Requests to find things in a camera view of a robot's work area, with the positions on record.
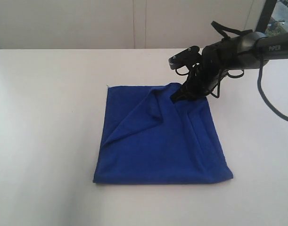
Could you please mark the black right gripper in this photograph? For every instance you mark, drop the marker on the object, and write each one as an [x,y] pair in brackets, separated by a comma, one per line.
[198,84]

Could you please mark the blue towel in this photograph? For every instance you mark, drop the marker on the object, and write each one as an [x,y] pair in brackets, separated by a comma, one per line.
[149,140]

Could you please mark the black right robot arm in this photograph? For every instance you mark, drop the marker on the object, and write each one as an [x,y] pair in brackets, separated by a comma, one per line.
[207,67]

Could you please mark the black window frame post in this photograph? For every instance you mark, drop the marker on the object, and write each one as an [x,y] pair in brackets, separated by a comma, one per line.
[265,15]

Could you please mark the beige wall panel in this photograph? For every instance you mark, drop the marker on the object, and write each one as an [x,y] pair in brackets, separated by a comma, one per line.
[108,24]

